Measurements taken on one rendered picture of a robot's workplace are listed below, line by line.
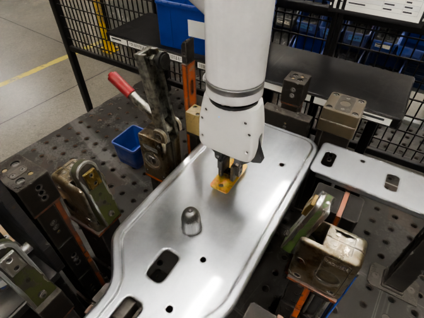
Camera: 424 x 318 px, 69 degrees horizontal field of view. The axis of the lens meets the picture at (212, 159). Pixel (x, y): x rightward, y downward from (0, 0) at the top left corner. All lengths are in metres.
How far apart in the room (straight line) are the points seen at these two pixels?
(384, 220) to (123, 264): 0.75
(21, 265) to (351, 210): 0.52
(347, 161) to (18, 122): 2.46
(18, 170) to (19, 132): 2.15
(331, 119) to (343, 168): 0.12
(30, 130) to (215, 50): 2.32
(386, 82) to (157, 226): 0.67
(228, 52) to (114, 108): 1.00
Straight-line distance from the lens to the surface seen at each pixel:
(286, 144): 0.68
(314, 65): 0.93
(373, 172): 0.68
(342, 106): 0.72
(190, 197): 0.56
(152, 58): 0.53
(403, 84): 0.93
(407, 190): 0.67
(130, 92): 0.61
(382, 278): 0.90
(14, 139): 2.61
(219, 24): 0.38
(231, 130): 0.47
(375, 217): 1.01
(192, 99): 0.67
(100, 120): 1.31
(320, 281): 0.55
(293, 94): 0.75
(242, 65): 0.40
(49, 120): 2.69
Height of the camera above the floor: 1.44
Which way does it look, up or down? 44 degrees down
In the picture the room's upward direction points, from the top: straight up
